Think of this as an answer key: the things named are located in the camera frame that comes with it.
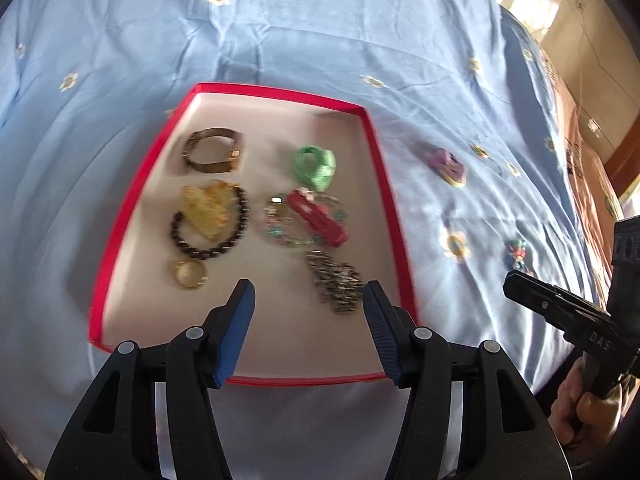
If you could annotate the gold watch with green face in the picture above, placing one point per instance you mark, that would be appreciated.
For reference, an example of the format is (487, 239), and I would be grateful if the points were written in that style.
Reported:
(215, 152)

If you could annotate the wooden cabinet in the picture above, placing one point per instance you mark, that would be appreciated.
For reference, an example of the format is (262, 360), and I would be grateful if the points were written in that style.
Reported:
(625, 170)

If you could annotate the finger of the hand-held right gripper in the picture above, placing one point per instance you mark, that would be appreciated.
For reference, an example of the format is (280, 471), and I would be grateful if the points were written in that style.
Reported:
(537, 297)

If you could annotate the yellow hair claw clip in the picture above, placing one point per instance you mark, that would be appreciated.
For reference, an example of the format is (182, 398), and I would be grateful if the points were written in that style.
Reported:
(207, 207)

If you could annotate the orange printed blanket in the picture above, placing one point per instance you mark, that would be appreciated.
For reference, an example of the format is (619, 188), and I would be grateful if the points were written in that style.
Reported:
(582, 175)

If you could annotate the red shallow cardboard box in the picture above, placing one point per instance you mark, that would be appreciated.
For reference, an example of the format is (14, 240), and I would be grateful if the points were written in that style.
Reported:
(280, 340)

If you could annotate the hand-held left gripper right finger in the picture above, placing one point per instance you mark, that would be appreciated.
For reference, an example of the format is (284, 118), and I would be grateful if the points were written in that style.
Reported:
(385, 332)

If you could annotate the person's right hand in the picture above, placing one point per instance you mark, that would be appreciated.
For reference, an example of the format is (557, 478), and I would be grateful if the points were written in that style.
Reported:
(587, 415)

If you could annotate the pink and teal charm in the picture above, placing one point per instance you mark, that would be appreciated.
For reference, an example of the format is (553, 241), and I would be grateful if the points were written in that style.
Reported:
(517, 256)

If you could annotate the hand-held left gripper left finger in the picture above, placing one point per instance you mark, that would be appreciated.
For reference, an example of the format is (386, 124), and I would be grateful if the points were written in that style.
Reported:
(232, 335)

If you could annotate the red hair clip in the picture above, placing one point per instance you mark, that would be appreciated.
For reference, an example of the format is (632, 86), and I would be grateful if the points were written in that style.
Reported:
(320, 220)

